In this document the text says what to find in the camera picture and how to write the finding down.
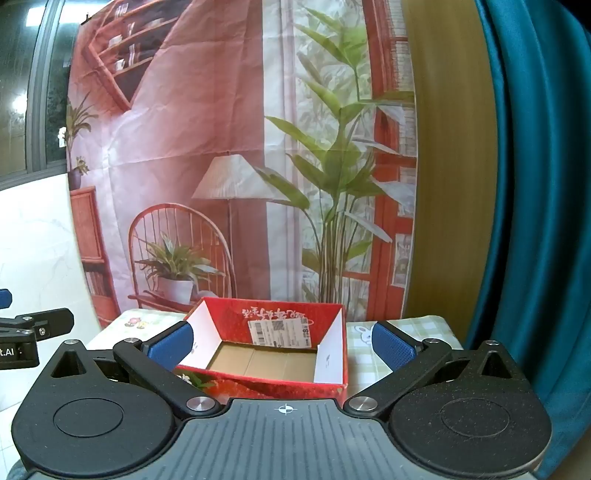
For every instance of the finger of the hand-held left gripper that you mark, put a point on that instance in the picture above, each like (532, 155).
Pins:
(4, 299)
(51, 322)

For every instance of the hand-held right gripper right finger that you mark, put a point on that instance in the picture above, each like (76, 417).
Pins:
(395, 346)

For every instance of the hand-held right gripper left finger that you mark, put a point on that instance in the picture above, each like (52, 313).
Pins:
(171, 344)

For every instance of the red strawberry print cardboard box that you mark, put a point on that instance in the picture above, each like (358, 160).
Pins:
(277, 318)

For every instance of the teal curtain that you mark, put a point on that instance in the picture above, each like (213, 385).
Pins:
(535, 207)

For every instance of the dark glass window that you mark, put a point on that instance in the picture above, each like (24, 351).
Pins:
(32, 83)

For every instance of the printed room scene wall poster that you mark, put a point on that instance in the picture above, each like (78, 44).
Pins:
(207, 138)

